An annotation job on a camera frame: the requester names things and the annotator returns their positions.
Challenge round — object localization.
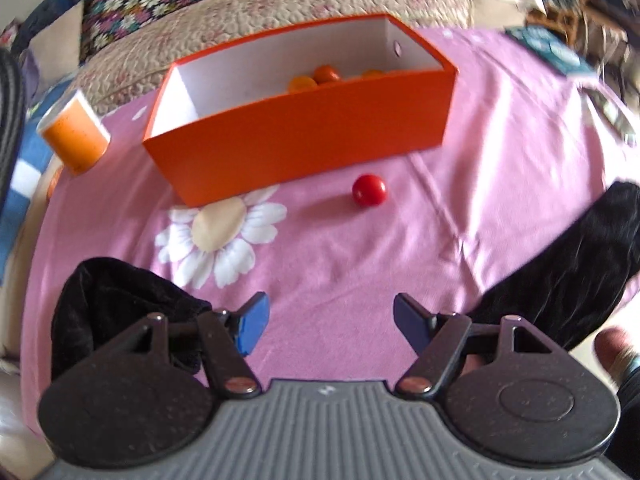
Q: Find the red cherry tomato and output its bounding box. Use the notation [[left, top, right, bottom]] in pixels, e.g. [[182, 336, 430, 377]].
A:
[[352, 174, 387, 208]]

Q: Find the orange citrus fruit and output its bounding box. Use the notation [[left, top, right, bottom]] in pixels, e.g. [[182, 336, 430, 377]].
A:
[[288, 75, 318, 93], [360, 70, 385, 79], [312, 65, 342, 84]]

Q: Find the black velvet cloth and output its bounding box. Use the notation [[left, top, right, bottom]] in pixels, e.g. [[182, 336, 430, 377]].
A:
[[51, 257, 212, 379]]

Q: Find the pink floral tablecloth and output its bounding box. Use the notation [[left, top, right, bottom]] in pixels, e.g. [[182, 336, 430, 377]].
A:
[[21, 28, 639, 429]]

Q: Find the orange cardboard box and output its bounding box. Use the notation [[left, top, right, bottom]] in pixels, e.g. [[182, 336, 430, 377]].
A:
[[142, 14, 458, 207]]

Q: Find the orange cylindrical cup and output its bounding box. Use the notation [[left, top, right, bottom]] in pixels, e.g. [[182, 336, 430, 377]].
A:
[[37, 90, 111, 176]]

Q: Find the blue white striped cloth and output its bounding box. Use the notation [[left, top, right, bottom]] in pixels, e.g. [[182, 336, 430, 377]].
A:
[[0, 77, 72, 275]]

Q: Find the black smartphone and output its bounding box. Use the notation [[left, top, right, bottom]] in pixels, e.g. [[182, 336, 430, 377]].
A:
[[580, 88, 639, 148]]

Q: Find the quilted beige sofa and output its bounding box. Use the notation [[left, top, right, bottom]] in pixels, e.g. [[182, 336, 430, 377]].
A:
[[8, 0, 476, 116]]

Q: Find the teal book on table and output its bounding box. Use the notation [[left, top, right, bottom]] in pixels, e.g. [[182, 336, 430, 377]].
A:
[[504, 26, 598, 78]]

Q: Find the beige small pillow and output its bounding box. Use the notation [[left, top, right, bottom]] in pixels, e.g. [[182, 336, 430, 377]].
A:
[[28, 1, 85, 93]]

